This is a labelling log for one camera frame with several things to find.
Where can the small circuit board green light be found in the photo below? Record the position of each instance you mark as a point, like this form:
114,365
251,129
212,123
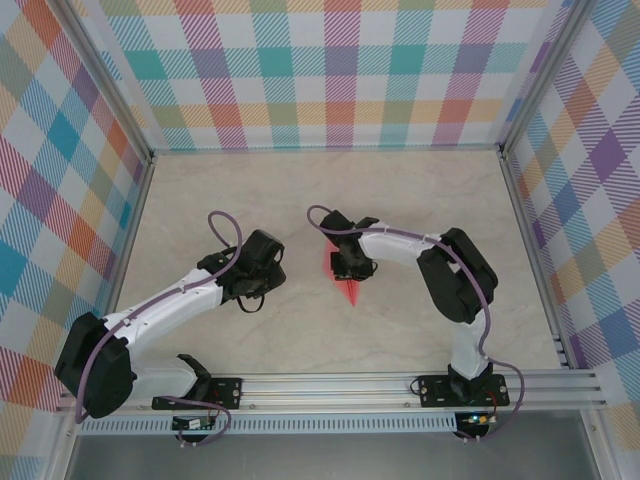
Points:
477,420

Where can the aluminium side rail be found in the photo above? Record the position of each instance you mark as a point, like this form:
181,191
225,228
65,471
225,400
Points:
534,250
126,250

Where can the pink paper sheet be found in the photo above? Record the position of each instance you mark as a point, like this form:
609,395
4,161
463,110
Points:
352,295

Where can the wide aluminium mounting rail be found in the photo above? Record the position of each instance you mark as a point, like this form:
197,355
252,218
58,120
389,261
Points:
325,392

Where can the aluminium frame post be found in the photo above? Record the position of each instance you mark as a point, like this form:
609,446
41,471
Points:
107,80
542,75

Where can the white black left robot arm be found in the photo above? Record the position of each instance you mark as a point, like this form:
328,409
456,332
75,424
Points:
170,305

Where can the grey metal panel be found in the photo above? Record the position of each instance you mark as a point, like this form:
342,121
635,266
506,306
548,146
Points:
325,457

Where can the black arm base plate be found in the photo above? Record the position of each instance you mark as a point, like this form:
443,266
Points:
230,392
430,392

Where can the thin aluminium wall bar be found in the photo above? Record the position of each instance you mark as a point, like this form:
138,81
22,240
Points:
325,148

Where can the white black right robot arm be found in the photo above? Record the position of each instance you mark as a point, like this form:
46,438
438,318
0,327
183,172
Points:
395,245

